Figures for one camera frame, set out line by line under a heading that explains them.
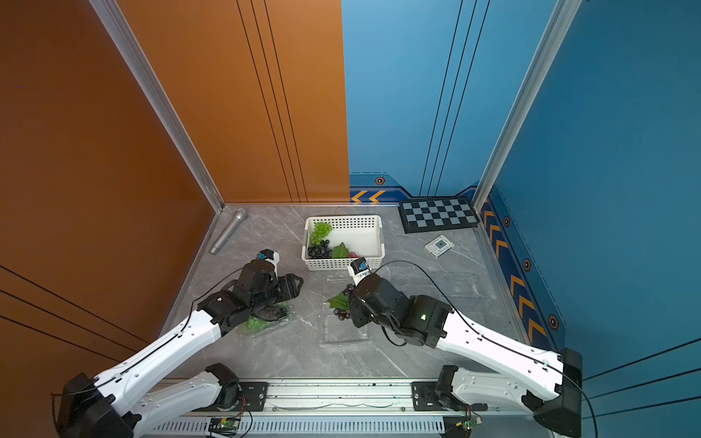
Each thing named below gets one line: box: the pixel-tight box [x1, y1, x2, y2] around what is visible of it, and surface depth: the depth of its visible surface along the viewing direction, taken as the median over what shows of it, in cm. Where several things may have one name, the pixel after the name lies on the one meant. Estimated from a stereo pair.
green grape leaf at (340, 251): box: [331, 241, 350, 259], surface depth 98 cm
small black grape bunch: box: [307, 239, 334, 260], surface depth 101 cm
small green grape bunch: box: [310, 221, 333, 246], surface depth 107 cm
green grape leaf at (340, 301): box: [326, 292, 351, 311], surface depth 70 cm
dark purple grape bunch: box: [333, 282, 356, 322], surface depth 71 cm
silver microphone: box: [209, 207, 248, 256], surface depth 112 cm
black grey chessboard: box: [397, 196, 482, 235], surface depth 114 cm
